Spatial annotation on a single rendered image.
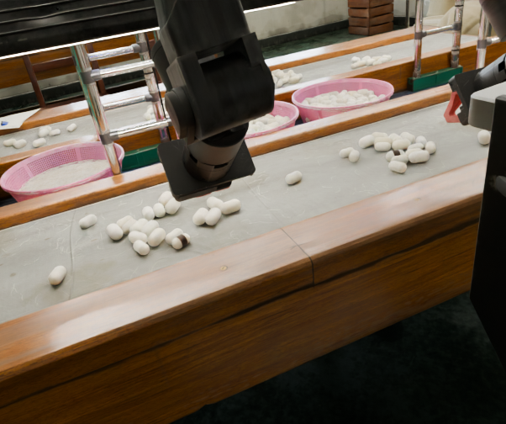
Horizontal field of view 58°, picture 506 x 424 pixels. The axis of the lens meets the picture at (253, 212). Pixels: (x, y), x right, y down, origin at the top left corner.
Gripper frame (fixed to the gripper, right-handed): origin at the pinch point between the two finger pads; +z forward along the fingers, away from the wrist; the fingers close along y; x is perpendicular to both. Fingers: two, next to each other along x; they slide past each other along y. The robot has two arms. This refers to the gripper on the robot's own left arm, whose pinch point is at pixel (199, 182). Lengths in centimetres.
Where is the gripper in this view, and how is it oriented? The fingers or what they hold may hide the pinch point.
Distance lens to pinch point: 61.9
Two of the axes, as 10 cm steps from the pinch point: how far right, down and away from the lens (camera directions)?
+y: -9.1, 3.0, -2.8
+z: -2.1, 2.5, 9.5
